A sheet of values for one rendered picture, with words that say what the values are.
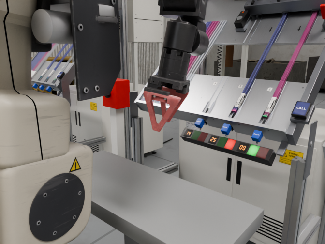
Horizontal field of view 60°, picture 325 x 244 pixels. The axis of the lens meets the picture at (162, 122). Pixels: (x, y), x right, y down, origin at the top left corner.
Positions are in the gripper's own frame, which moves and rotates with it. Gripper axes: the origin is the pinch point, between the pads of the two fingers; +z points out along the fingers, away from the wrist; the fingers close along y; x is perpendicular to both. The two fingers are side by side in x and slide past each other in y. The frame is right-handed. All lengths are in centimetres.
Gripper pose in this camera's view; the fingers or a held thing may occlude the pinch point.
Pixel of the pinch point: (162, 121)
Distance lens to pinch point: 58.1
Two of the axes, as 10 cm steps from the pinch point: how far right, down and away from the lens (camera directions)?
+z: -1.9, 9.5, 2.3
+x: 9.6, 2.3, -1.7
